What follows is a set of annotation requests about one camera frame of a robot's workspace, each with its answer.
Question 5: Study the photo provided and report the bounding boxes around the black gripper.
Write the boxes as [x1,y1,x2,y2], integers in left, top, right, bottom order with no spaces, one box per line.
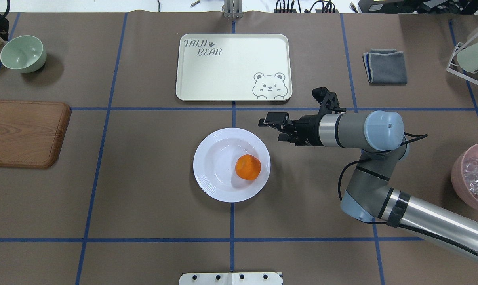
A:
[258,112,320,146]

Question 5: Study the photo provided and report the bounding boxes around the orange fruit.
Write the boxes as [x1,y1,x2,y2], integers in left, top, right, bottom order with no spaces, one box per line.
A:
[235,154,262,181]

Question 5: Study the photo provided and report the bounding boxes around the white plate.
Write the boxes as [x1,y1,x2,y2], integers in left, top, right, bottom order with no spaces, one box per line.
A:
[193,128,271,203]

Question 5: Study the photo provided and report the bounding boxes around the cream bear tray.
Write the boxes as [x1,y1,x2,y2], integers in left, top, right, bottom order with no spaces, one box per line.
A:
[175,34,293,102]

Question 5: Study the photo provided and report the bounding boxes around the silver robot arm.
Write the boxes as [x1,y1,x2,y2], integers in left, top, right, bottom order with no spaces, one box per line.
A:
[258,108,478,262]

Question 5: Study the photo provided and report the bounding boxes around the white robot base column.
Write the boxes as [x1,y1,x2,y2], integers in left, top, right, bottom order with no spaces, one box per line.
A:
[179,272,284,285]

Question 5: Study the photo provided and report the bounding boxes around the black power strip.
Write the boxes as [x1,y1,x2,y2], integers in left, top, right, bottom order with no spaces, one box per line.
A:
[274,0,339,14]

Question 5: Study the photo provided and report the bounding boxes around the grey folded cloth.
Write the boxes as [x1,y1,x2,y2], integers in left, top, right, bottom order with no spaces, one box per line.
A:
[362,49,408,85]

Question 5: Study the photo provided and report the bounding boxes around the clear ice cubes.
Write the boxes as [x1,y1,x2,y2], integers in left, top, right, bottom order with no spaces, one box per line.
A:
[462,157,478,194]

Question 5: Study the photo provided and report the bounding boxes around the green cup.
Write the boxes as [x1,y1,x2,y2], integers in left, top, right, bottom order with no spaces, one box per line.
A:
[457,42,478,72]

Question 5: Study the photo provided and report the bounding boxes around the pink bowl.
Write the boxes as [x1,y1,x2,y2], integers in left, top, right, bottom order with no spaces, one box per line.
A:
[451,144,478,210]

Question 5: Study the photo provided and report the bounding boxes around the wooden cutting board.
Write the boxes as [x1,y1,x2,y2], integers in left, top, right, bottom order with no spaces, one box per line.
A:
[0,100,72,169]

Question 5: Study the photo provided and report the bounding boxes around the green bowl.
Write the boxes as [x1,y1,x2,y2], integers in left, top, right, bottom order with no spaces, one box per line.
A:
[0,35,47,73]

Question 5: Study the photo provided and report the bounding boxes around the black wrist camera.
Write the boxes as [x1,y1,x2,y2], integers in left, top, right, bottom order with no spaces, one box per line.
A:
[312,87,347,115]

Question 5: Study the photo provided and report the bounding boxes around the aluminium frame post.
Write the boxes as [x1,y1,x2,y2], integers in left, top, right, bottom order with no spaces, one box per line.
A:
[222,0,244,19]

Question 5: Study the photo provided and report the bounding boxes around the white wire cup rack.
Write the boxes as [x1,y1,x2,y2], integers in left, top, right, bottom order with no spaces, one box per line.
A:
[446,26,478,85]

